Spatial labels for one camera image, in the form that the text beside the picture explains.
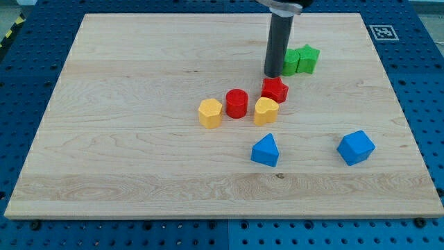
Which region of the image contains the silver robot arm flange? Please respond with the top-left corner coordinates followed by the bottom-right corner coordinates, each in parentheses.
top-left (256, 0), bottom-right (314, 17)

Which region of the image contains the blue cube block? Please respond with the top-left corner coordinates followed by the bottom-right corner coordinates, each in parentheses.
top-left (336, 130), bottom-right (375, 166)

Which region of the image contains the yellow hexagon block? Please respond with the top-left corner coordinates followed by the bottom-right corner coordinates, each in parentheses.
top-left (198, 99), bottom-right (223, 128)

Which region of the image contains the red cylinder block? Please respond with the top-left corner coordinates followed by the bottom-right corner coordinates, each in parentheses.
top-left (225, 89), bottom-right (248, 119)

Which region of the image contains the yellow heart block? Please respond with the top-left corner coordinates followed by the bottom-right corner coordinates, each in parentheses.
top-left (253, 97), bottom-right (280, 126)

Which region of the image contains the blue triangle block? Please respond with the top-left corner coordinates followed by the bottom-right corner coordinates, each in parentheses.
top-left (250, 133), bottom-right (280, 167)

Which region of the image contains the red star block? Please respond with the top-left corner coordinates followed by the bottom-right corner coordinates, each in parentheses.
top-left (261, 77), bottom-right (289, 103)

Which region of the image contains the light wooden board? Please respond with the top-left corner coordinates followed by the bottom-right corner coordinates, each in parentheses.
top-left (5, 13), bottom-right (443, 220)

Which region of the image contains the green cylinder block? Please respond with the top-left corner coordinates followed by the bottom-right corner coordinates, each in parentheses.
top-left (282, 49), bottom-right (300, 76)

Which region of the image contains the green star block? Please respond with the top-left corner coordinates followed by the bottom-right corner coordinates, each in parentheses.
top-left (296, 44), bottom-right (321, 74)

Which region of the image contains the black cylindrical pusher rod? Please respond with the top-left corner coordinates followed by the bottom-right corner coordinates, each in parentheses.
top-left (264, 13), bottom-right (293, 78)

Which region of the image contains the white fiducial marker tag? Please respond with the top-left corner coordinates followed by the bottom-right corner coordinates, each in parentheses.
top-left (369, 24), bottom-right (399, 41)

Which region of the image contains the yellow black hazard tape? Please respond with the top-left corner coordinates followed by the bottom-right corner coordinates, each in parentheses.
top-left (1, 13), bottom-right (26, 49)

